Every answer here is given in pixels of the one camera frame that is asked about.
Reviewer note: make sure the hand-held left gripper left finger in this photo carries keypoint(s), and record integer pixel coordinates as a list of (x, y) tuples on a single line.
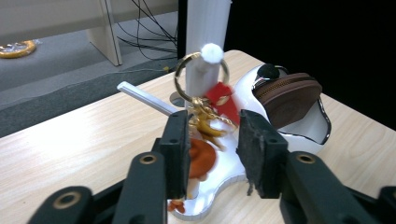
[(176, 155)]

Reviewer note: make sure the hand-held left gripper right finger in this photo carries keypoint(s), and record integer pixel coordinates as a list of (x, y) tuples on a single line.
[(264, 161)]

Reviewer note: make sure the white egg-shaped bowl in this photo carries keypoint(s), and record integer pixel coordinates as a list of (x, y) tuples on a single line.
[(308, 132)]

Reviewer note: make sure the brown zip pouch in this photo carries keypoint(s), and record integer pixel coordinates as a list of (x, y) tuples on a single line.
[(289, 102)]

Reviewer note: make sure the white key holder stand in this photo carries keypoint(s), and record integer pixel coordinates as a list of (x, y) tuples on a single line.
[(207, 21)]

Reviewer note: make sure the black curtain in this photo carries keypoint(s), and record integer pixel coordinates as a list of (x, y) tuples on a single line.
[(311, 37)]

